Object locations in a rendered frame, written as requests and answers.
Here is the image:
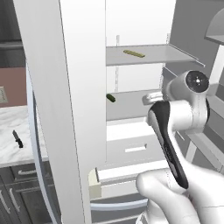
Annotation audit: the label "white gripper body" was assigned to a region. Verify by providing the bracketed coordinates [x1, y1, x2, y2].
[142, 91, 165, 107]

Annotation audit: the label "grey glass fridge shelf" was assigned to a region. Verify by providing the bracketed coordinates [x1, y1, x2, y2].
[106, 88, 165, 122]
[105, 43, 206, 68]

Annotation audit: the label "yellow butter stick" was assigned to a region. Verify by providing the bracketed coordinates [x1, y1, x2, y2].
[122, 49, 146, 59]

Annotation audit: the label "white fridge crisper drawer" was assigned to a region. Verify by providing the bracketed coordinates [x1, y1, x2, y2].
[106, 133, 165, 170]

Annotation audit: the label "white fridge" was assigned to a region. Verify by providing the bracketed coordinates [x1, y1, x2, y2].
[87, 0, 224, 224]

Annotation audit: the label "white fridge door with bins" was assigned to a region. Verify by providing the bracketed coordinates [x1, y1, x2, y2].
[161, 0, 224, 176]

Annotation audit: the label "black butter knife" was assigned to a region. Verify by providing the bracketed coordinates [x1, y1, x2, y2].
[11, 129, 25, 149]

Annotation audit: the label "dark grey cabinet drawer front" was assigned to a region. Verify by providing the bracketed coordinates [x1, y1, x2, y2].
[10, 162, 54, 187]

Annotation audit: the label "dark grey cabinet door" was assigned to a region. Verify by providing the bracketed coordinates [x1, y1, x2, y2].
[0, 174, 16, 224]
[5, 178, 60, 224]

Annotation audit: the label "grey freezer drawer handle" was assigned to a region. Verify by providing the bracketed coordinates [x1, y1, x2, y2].
[89, 199, 149, 212]

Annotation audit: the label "curved grey fridge door handle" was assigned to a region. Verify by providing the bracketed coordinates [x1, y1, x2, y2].
[25, 64, 63, 224]

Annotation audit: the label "silver drawer handle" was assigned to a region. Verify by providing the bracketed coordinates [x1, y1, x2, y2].
[17, 168, 38, 177]

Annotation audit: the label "white wall outlet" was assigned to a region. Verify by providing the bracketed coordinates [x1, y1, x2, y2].
[0, 86, 9, 104]

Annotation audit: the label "dark grey wall cupboards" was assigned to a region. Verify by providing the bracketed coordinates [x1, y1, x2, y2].
[0, 0, 28, 68]

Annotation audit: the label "silver cabinet door handle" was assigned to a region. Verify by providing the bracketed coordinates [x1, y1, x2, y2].
[8, 187, 22, 214]
[0, 189, 11, 215]

